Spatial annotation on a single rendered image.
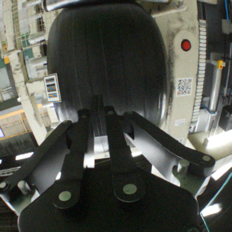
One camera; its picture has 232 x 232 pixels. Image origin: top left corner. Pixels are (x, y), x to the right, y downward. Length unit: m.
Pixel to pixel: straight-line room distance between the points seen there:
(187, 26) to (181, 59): 0.13
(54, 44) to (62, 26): 0.05
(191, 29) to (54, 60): 0.46
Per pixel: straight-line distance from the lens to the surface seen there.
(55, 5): 0.42
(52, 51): 0.34
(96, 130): 0.16
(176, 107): 0.61
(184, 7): 0.44
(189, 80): 0.60
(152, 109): 0.34
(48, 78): 0.33
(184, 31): 0.56
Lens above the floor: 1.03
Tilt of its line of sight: 30 degrees up
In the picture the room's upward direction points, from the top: 174 degrees clockwise
